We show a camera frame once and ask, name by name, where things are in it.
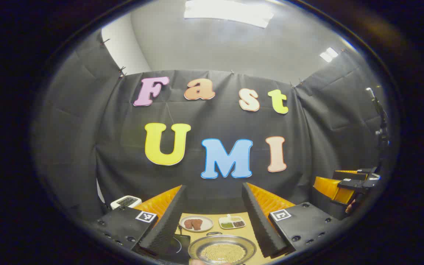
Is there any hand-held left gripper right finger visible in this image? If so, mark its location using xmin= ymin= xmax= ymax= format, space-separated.
xmin=241 ymin=182 xmax=340 ymax=258

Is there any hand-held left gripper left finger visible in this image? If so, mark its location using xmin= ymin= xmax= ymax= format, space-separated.
xmin=94 ymin=185 xmax=188 ymax=257

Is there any black induction cooktop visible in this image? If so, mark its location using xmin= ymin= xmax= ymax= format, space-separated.
xmin=164 ymin=233 xmax=191 ymax=264

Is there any steel pot with black handles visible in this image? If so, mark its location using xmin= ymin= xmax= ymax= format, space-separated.
xmin=188 ymin=232 xmax=257 ymax=265

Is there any white divided dish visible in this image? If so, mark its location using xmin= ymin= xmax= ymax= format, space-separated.
xmin=219 ymin=214 xmax=246 ymax=230

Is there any white round plate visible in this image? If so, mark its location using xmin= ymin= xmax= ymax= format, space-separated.
xmin=179 ymin=215 xmax=214 ymax=233

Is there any white toaster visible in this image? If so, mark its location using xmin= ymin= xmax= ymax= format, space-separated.
xmin=110 ymin=195 xmax=142 ymax=210

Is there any pile of yellow soybeans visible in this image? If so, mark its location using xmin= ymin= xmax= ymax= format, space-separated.
xmin=199 ymin=243 xmax=247 ymax=263

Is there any dark metal stand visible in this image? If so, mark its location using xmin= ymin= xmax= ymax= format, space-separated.
xmin=366 ymin=87 xmax=390 ymax=148

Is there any black backdrop cloth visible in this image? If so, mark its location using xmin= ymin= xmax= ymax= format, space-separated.
xmin=32 ymin=29 xmax=393 ymax=236

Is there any small ceiling light panel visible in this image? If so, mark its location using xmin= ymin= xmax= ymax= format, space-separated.
xmin=319 ymin=47 xmax=339 ymax=63

